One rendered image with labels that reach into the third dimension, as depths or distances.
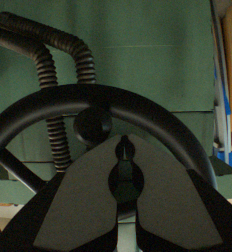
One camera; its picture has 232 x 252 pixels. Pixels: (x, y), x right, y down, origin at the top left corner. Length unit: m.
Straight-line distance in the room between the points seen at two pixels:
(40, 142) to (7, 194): 0.15
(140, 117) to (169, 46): 0.23
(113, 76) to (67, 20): 0.13
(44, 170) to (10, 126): 0.23
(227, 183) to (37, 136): 0.39
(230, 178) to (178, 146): 0.28
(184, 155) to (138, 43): 0.24
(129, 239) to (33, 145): 0.25
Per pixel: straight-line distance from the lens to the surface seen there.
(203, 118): 0.39
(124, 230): 0.33
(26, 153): 0.42
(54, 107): 0.18
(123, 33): 0.37
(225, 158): 1.25
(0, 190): 0.49
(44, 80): 0.25
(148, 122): 0.17
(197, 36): 0.40
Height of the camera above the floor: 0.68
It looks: 9 degrees up
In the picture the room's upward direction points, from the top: 178 degrees clockwise
